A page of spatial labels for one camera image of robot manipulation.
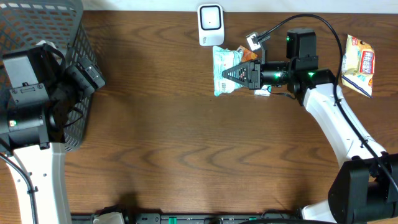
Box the orange tissue pack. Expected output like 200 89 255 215
237 45 258 62

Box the teal packet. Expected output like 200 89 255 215
213 46 243 96

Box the white blue snack bag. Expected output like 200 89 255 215
341 35 376 98

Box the small green white carton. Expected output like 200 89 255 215
254 85 272 96

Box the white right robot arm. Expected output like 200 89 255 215
222 28 397 223

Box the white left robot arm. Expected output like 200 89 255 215
1 42 81 223

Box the white barcode scanner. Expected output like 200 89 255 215
197 4 224 47

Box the grey plastic mesh basket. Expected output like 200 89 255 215
1 0 97 152

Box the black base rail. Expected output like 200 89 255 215
70 212 368 224

